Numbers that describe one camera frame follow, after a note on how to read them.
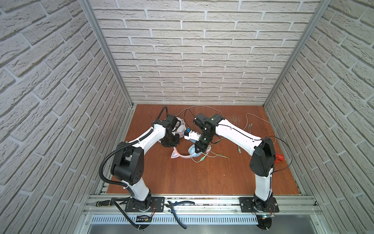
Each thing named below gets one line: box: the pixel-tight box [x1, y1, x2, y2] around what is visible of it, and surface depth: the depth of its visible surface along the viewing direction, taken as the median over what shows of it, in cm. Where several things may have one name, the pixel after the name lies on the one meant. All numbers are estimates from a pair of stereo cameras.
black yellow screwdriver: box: [95, 199, 113, 208], surface depth 74 cm
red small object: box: [274, 152, 285, 165], surface depth 91 cm
